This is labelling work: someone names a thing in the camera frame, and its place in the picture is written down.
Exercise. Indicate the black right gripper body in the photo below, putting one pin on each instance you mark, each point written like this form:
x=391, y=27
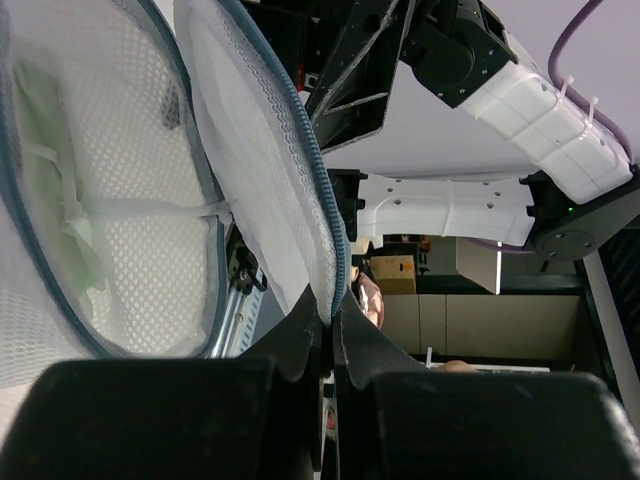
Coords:
x=452, y=47

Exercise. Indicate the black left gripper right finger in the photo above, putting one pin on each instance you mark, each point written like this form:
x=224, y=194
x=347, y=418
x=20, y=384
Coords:
x=397, y=419

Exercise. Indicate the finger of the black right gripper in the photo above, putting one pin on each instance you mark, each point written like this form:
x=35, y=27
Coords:
x=350, y=99

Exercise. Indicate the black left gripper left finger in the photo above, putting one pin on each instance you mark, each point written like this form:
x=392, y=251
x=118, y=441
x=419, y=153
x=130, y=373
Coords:
x=254, y=416

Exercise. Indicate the white mesh laundry bag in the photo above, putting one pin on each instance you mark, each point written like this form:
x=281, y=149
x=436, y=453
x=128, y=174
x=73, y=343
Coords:
x=179, y=129

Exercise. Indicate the pale green bra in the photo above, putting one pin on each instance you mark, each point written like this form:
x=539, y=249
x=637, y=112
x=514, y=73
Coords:
x=49, y=167

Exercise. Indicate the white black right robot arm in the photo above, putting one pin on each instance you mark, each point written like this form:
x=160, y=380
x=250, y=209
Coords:
x=432, y=119

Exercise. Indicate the brown cardboard box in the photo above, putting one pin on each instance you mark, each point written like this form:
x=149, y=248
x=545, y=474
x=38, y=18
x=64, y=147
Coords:
x=395, y=275

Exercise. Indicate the aluminium rail frame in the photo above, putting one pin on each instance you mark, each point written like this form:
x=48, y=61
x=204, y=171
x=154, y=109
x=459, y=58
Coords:
x=247, y=285

